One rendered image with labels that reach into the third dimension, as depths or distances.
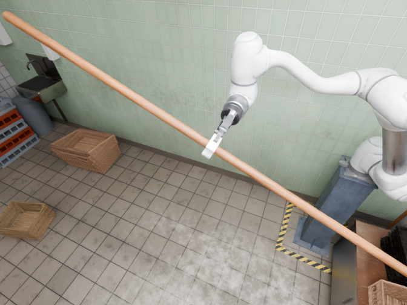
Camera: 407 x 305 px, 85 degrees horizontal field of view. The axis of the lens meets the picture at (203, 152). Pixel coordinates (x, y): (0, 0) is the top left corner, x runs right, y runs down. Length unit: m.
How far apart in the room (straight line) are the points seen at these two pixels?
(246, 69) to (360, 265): 1.52
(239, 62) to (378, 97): 0.55
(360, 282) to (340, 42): 1.51
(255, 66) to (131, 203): 2.22
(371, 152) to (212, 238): 1.54
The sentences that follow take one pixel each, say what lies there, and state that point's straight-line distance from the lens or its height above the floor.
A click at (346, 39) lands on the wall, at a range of 1.76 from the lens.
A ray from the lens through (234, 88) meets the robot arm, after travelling 0.90.
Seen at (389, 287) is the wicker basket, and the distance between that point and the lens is 1.83.
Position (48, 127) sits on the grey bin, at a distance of 4.27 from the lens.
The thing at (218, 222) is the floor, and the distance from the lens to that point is 2.45.
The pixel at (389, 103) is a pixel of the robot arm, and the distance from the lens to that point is 1.06.
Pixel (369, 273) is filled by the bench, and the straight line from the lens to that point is 1.94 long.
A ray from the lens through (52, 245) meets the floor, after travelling 2.85.
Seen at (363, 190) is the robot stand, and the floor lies 0.93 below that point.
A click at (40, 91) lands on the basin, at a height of 0.88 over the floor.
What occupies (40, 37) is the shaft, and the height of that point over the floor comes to 1.96.
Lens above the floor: 2.18
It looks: 45 degrees down
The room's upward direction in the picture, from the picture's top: 3 degrees counter-clockwise
